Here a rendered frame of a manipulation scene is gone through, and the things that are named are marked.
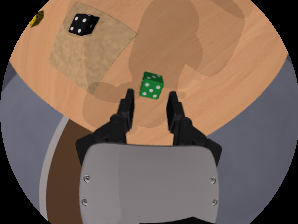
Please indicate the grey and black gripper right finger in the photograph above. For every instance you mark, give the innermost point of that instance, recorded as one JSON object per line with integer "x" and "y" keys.
{"x": 183, "y": 130}

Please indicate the yellow die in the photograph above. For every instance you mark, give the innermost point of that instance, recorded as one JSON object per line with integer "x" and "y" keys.
{"x": 36, "y": 19}

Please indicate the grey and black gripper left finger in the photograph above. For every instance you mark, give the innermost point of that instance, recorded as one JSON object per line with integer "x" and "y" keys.
{"x": 112, "y": 131}

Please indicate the black die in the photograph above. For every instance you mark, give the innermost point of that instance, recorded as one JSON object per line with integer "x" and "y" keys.
{"x": 83, "y": 24}

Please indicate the green die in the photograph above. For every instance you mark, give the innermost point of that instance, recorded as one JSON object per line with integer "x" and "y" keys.
{"x": 151, "y": 85}

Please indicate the tan mat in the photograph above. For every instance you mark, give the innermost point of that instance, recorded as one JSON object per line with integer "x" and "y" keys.
{"x": 85, "y": 59}

